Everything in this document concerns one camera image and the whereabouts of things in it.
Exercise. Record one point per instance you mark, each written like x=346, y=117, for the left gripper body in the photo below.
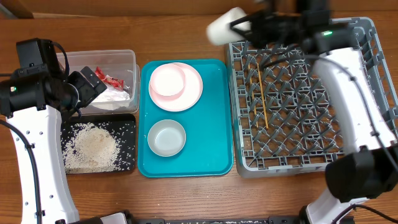
x=86, y=92

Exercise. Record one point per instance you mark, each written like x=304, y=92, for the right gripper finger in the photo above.
x=244, y=34
x=255, y=19

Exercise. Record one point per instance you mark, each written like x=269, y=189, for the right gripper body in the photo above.
x=282, y=25

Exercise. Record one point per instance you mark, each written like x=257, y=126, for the white napkin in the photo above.
x=111, y=99

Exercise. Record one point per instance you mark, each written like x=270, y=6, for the white cup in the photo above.
x=219, y=31

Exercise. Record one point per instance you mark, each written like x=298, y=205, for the red snack wrapper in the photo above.
x=114, y=82

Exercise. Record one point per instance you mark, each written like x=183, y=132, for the white rice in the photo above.
x=93, y=149

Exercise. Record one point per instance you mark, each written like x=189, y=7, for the small pink plate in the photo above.
x=168, y=80

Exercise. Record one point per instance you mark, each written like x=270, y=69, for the grey bowl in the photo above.
x=166, y=138

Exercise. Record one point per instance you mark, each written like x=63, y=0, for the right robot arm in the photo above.
x=369, y=165

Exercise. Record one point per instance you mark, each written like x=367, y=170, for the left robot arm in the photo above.
x=36, y=101

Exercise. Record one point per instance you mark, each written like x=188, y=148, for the clear plastic storage bin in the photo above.
x=120, y=64

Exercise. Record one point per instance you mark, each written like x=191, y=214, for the black plastic tray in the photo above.
x=130, y=165

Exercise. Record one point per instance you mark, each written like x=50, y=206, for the large pink plate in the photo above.
x=189, y=96

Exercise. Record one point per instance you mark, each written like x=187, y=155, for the grey plastic dish rack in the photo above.
x=303, y=134

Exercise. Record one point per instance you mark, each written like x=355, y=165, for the teal plastic serving tray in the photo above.
x=208, y=149

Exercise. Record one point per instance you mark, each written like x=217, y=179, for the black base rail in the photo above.
x=268, y=220

